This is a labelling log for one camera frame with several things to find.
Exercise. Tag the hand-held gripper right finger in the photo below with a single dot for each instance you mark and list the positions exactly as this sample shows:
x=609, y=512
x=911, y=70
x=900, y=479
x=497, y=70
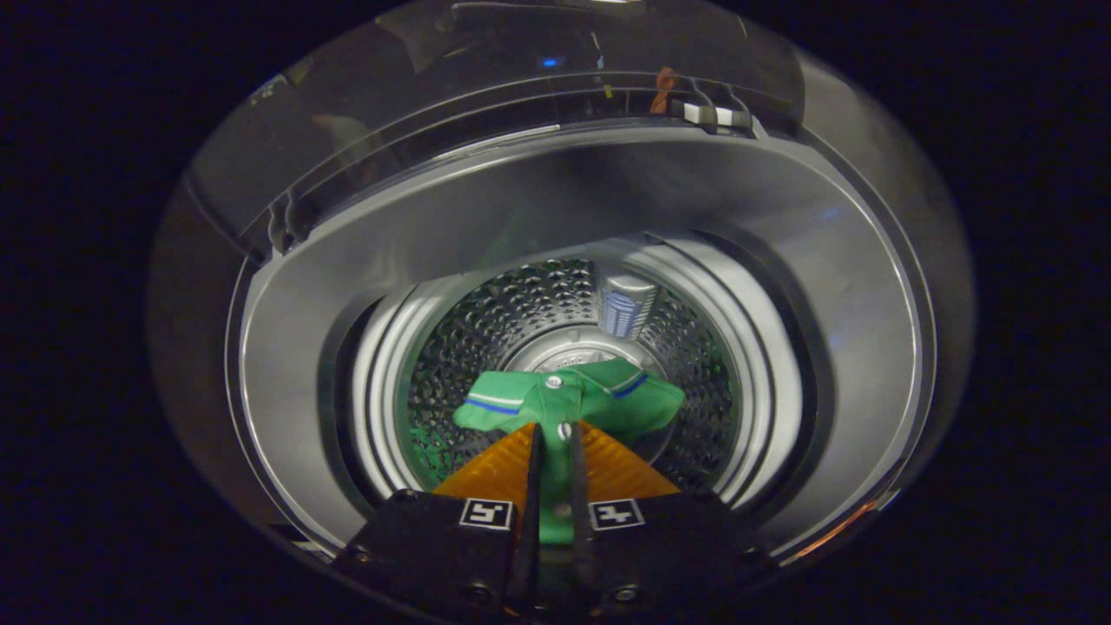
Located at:
x=580, y=512

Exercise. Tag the dark grey washing machine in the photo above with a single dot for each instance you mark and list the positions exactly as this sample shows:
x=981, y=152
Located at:
x=564, y=191

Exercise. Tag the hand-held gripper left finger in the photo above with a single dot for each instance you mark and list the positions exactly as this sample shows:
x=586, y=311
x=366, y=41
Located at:
x=528, y=521

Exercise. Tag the green polo shirt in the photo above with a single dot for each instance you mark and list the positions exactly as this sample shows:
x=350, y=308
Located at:
x=625, y=404

